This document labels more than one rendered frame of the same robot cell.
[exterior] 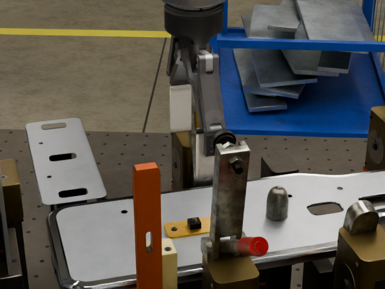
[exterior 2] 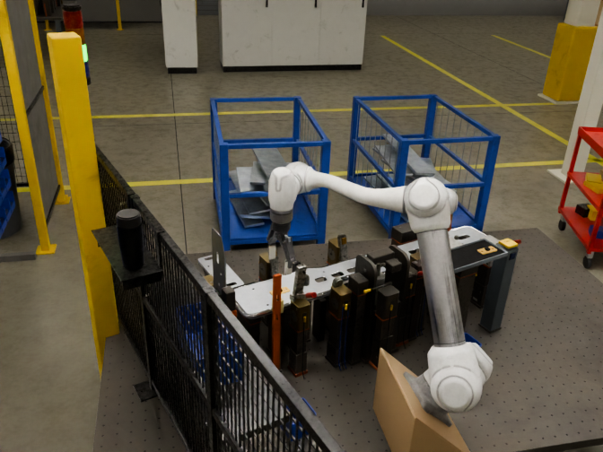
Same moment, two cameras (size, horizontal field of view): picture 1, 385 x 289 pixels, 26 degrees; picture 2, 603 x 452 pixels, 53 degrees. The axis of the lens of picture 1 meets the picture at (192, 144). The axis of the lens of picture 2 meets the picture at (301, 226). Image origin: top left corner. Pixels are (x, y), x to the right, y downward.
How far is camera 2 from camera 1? 138 cm
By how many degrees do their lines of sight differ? 14
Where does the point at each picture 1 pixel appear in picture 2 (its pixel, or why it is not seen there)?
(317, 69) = not seen: hidden behind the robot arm
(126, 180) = (246, 277)
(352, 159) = (313, 254)
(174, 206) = (269, 284)
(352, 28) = not seen: hidden behind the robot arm
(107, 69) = (152, 206)
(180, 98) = (272, 248)
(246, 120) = (244, 232)
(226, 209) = (299, 284)
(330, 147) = (303, 249)
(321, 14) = not seen: hidden behind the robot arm
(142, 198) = (276, 284)
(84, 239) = (244, 299)
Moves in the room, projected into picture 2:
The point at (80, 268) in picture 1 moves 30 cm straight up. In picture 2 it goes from (248, 309) to (248, 244)
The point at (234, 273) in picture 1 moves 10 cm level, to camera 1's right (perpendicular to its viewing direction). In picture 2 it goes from (302, 304) to (327, 300)
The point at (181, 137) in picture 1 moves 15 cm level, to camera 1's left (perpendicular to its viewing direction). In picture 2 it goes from (265, 259) to (231, 263)
